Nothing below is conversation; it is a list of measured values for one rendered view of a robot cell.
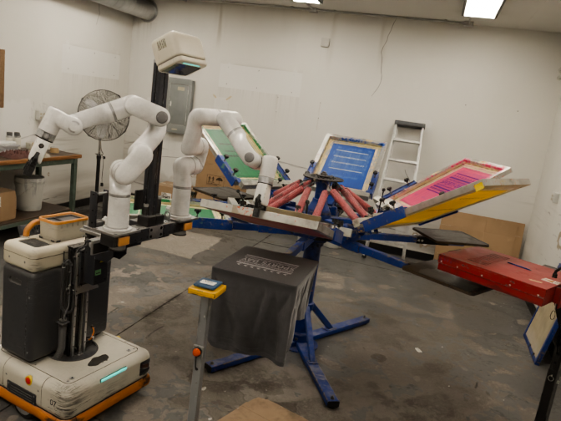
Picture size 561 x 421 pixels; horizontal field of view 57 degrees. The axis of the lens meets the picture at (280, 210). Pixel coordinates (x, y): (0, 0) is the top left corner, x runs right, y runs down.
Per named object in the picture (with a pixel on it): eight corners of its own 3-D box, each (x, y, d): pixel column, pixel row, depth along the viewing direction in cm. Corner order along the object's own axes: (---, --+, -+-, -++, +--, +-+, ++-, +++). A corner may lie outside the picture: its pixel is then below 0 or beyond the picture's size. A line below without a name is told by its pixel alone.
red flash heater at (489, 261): (581, 297, 275) (587, 276, 273) (549, 313, 244) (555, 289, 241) (473, 261, 318) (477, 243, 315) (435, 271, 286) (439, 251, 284)
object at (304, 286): (285, 365, 257) (297, 286, 249) (279, 363, 258) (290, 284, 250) (308, 331, 301) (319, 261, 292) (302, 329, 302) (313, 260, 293)
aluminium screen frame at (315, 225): (316, 230, 233) (319, 221, 233) (199, 205, 248) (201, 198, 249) (340, 241, 309) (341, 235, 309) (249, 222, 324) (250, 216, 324)
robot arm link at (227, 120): (191, 115, 256) (210, 117, 269) (214, 149, 252) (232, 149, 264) (211, 93, 249) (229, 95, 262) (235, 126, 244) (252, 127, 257)
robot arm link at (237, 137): (230, 140, 254) (254, 174, 250) (221, 134, 242) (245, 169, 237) (244, 129, 253) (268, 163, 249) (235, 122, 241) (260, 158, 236)
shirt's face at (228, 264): (295, 286, 248) (295, 286, 247) (212, 267, 259) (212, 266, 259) (317, 261, 293) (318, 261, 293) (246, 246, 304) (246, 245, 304)
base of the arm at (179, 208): (158, 214, 272) (160, 185, 269) (173, 210, 283) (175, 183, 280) (181, 220, 265) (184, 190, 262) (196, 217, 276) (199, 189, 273)
